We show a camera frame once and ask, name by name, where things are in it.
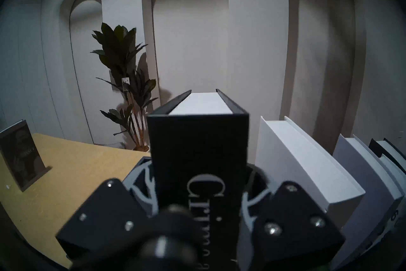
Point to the Crime and Punishment book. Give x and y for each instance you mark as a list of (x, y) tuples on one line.
[(196, 146)]

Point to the light wooden display table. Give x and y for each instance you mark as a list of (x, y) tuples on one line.
[(79, 172)]

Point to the Arietta Mobilier book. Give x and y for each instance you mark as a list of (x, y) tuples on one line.
[(301, 159)]

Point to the white plant pot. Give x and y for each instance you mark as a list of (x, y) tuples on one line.
[(141, 147)]

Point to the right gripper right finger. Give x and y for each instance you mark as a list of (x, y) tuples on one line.
[(291, 229)]

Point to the grey Discontent book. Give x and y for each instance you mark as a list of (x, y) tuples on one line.
[(364, 178)]

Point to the white plant tag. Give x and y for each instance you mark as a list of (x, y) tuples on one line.
[(126, 80)]

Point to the white Design Hotels yearbook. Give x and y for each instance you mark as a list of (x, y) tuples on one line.
[(395, 172)]

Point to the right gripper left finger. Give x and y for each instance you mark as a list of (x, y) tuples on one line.
[(104, 222)]

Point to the black Century book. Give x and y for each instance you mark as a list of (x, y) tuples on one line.
[(390, 146)]

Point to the grey Special Issue book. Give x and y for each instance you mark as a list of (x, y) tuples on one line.
[(23, 159)]

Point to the tall green leafy plant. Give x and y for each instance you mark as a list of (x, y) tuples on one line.
[(120, 48)]

